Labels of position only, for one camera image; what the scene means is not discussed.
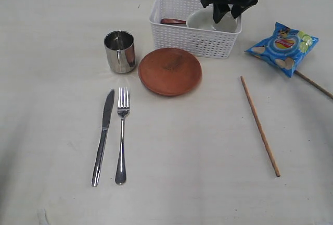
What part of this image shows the white patterned ceramic bowl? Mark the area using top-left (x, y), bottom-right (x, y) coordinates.
top-left (186, 8), bottom-right (237, 33)

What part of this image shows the brown wooden spoon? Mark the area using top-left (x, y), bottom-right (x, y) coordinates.
top-left (160, 18), bottom-right (187, 25)

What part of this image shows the blue chips snack bag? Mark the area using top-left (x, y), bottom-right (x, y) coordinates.
top-left (246, 22), bottom-right (319, 77)

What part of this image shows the brown wooden chopstick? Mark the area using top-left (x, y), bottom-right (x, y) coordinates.
top-left (294, 70), bottom-right (333, 99)
top-left (240, 76), bottom-right (281, 178)

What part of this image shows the brown round wooden plate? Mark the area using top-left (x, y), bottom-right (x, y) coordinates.
top-left (138, 47), bottom-right (202, 96)

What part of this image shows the clear faceted glass cup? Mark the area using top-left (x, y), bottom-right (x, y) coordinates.
top-left (104, 30), bottom-right (136, 73)

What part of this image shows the silver metal fork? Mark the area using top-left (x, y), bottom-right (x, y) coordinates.
top-left (115, 87), bottom-right (130, 185)

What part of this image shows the silver table knife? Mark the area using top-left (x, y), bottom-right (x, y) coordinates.
top-left (91, 89), bottom-right (115, 187)

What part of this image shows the white perforated plastic basket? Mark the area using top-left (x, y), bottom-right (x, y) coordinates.
top-left (149, 0), bottom-right (242, 59)

